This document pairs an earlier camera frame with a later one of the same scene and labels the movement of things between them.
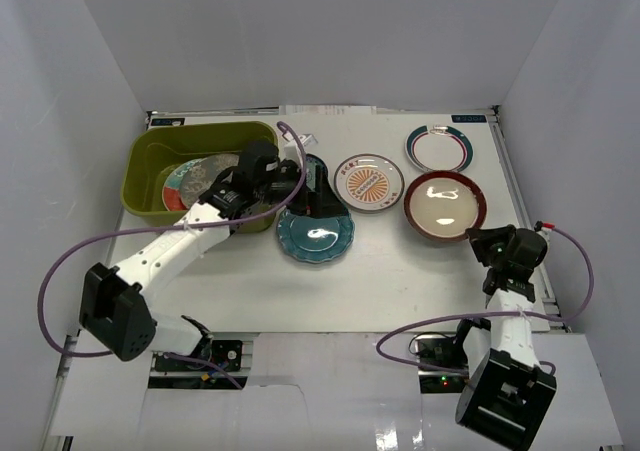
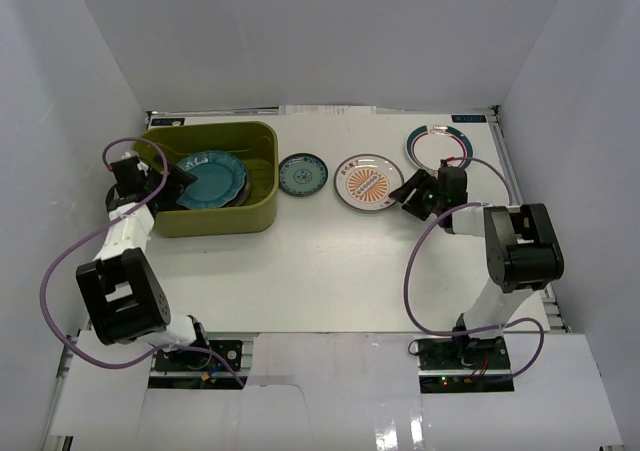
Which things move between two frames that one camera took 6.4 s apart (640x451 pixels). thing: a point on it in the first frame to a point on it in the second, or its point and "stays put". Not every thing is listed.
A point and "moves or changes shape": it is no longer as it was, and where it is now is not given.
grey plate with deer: [201, 173] moves or changes shape
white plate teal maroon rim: [439, 149] stays put
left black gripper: [314, 191] to [167, 186]
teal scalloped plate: [315, 239] to [220, 176]
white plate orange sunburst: [369, 182] stays put
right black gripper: [480, 239] to [420, 182]
